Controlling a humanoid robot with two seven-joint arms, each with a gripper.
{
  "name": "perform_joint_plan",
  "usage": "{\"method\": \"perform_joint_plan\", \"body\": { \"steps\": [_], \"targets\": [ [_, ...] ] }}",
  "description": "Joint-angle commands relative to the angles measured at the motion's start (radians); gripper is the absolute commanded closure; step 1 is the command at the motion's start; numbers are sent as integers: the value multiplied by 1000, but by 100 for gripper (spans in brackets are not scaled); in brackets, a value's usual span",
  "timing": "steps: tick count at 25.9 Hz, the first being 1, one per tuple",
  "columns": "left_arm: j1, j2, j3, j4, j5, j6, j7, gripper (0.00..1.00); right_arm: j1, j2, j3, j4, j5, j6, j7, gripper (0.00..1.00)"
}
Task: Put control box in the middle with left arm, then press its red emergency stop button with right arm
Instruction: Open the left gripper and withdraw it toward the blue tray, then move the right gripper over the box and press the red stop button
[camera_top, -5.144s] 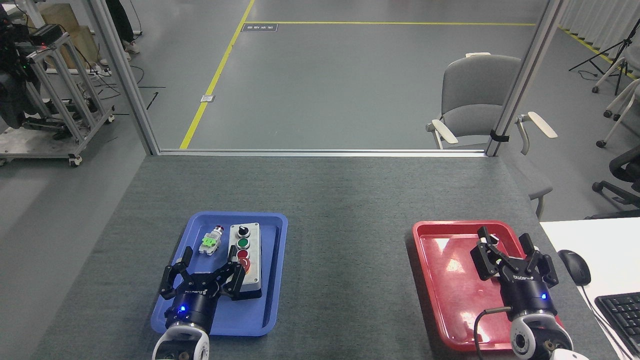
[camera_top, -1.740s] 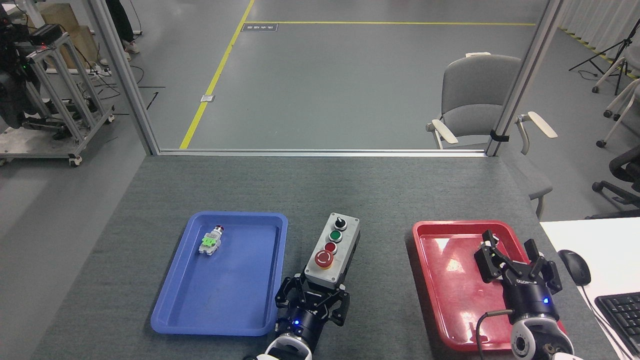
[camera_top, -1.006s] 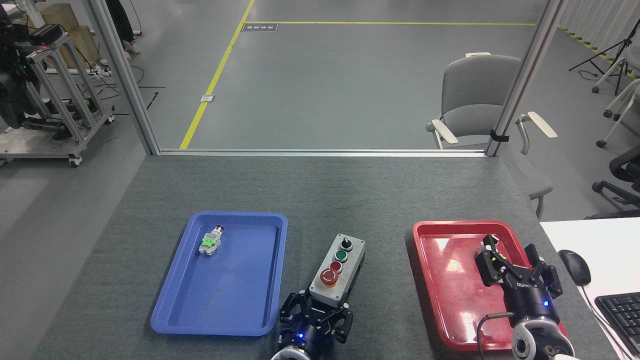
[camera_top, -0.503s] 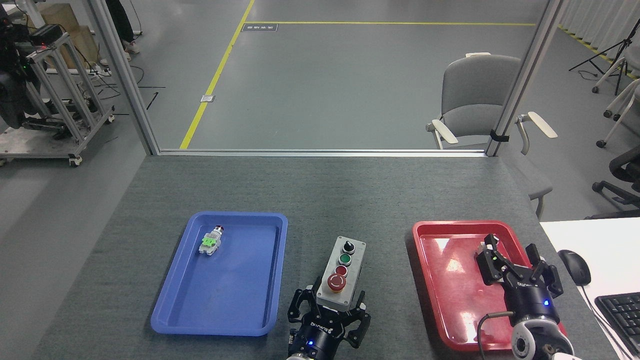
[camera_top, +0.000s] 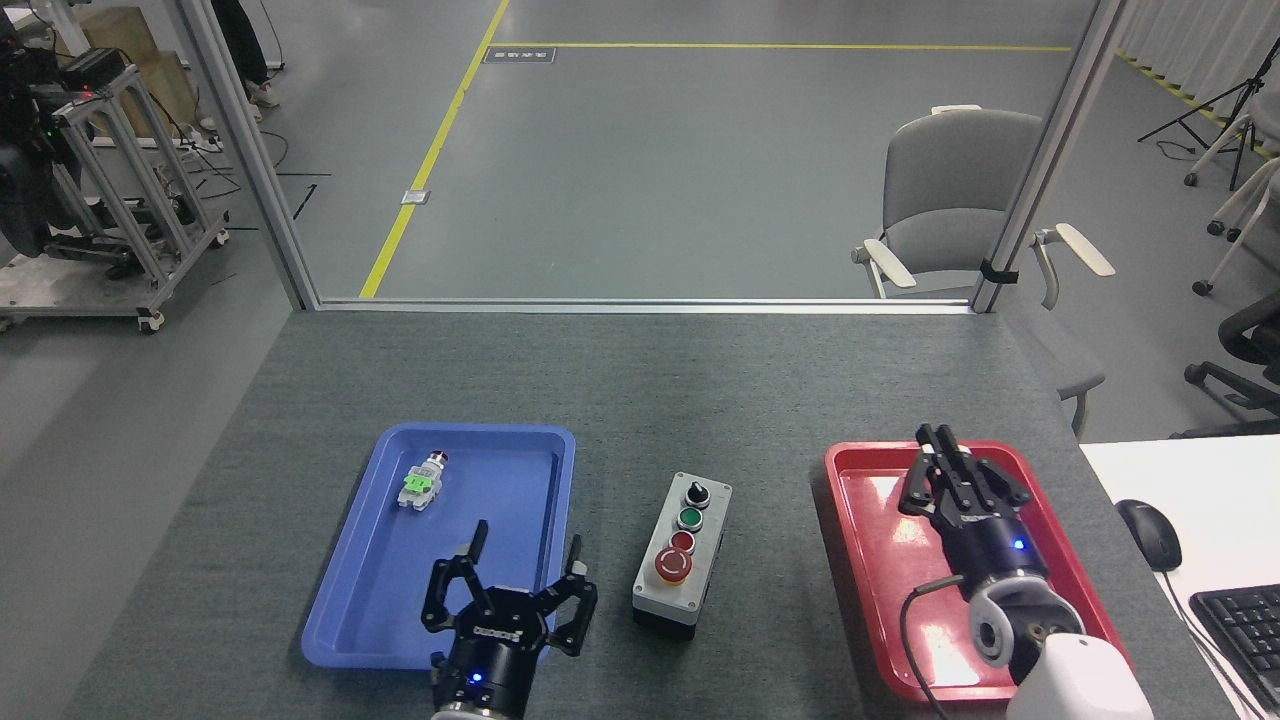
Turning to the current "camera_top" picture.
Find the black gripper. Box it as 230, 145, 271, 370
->
419, 519, 600, 715
897, 423, 1049, 601

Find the grey control box with buttons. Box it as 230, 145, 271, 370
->
631, 471, 734, 642

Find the cardboard box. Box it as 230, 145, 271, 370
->
54, 7, 197, 142

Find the red plastic tray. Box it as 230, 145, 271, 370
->
823, 439, 1133, 705

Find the blue plastic tray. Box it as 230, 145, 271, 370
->
300, 422, 578, 672

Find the black computer mouse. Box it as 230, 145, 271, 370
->
1114, 497, 1184, 574

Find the grey chair with white armrests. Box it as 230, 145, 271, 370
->
851, 104, 1117, 442

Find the black computer keyboard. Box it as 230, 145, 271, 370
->
1188, 584, 1280, 717

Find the black office chair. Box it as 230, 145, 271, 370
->
1168, 289, 1280, 441

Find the white wheeled chair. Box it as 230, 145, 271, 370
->
1182, 108, 1280, 191
1190, 158, 1280, 297

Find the black tripod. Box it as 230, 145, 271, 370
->
1136, 37, 1280, 192

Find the person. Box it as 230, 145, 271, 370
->
208, 0, 282, 113

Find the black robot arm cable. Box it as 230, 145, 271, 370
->
899, 574, 967, 720

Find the small green white push-button switch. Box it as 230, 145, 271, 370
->
396, 451, 451, 511

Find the silver aluminium table rail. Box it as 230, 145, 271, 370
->
314, 295, 978, 316

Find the silver aluminium post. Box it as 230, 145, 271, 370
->
174, 0, 322, 312
969, 0, 1137, 315

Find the aluminium frame cart on wheels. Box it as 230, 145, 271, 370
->
0, 44, 232, 337

